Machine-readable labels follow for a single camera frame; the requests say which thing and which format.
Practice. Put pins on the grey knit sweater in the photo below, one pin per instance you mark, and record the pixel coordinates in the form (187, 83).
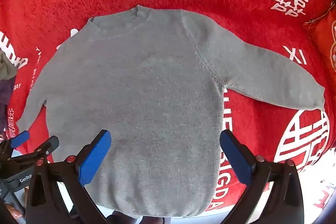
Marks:
(147, 82)

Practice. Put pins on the red pillow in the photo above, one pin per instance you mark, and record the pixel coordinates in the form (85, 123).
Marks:
(323, 37)

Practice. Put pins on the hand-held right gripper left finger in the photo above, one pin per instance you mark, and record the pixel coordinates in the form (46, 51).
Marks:
(94, 158)

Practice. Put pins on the dark purple cloth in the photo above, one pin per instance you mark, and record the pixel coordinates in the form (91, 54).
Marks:
(5, 98)

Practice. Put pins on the olive grey cloth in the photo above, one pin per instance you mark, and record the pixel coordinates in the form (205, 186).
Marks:
(6, 66)

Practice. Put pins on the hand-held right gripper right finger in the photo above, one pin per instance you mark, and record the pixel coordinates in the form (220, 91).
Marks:
(236, 158)

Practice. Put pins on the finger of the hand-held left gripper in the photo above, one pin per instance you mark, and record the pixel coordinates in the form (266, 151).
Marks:
(20, 138)
(50, 145)

